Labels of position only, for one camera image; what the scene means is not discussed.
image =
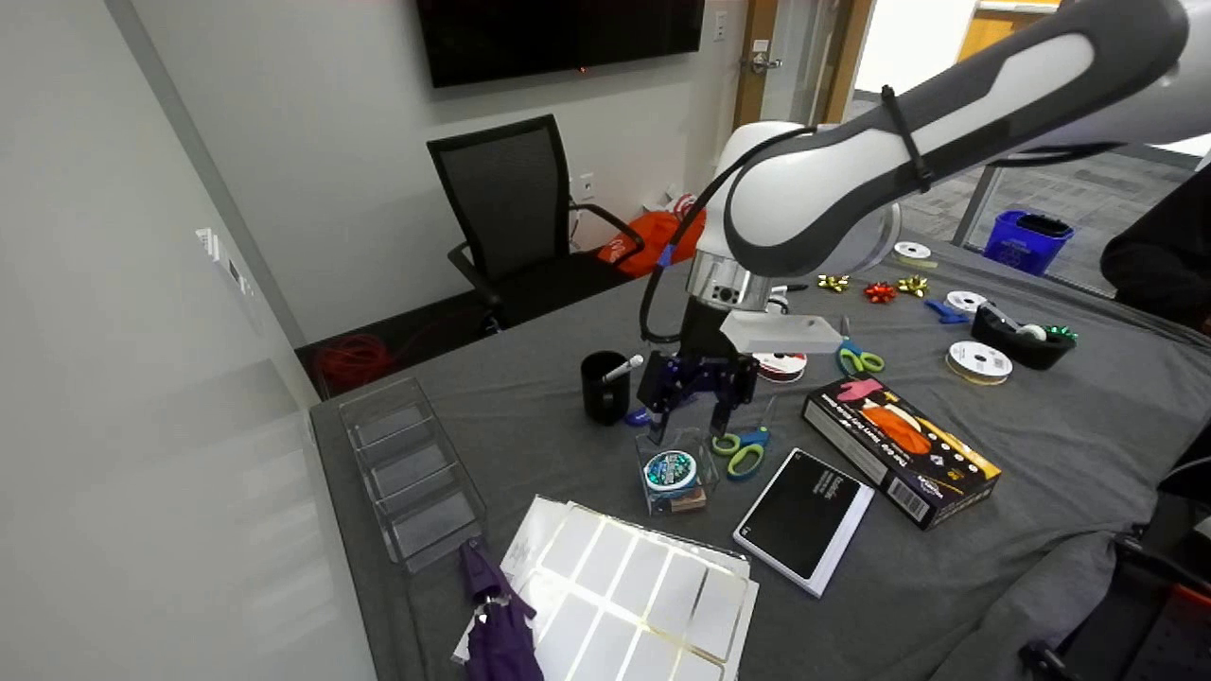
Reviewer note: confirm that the black wall television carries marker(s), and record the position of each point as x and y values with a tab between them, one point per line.
555	38

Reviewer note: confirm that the white wall outlet plate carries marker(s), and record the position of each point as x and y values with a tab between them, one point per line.
588	183

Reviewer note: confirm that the green blue scissors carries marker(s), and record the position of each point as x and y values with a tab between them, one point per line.
861	362
744	451

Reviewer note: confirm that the white gold-edged ribbon spool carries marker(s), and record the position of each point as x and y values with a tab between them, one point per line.
910	253

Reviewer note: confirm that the black white-edged booklet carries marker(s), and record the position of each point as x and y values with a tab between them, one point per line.
799	515

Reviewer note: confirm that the black mesh office chair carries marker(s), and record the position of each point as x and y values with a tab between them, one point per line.
504	201

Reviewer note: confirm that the red gift bow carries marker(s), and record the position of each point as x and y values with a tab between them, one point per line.
879	293

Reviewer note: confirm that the white wall thermostat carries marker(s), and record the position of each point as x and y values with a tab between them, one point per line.
211	245

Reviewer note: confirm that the purple cloth bundle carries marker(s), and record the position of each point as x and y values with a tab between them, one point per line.
497	627

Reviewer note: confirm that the black bulky equipment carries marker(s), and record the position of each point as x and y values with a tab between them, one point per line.
1159	253

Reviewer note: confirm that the orange bag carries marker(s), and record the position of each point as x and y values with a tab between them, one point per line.
644	241

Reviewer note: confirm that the black red floor equipment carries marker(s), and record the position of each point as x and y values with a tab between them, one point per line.
1138	617

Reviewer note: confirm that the blue plastic bin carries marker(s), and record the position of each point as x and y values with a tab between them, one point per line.
1026	241

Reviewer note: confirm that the clear desk tray organiser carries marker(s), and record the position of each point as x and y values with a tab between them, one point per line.
409	485

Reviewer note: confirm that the gold gift bow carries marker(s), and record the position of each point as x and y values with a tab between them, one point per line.
834	287
915	287

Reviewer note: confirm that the white stick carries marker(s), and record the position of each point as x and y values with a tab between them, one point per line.
623	367

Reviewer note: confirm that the black tape dispenser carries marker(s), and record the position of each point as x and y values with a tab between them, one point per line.
1007	337

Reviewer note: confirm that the gray table cloth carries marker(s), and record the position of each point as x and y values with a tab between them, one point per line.
1007	591

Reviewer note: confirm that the black mug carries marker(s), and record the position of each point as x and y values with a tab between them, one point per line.
602	396

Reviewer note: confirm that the black colourful craft box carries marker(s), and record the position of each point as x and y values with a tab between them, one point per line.
901	447

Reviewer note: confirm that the wooden glass door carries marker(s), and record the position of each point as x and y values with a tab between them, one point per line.
758	62

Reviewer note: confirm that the green gift bow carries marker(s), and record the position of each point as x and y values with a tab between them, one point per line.
1065	337

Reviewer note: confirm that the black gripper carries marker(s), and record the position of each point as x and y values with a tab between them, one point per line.
702	377

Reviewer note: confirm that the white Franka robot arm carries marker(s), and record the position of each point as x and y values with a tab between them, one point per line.
883	137

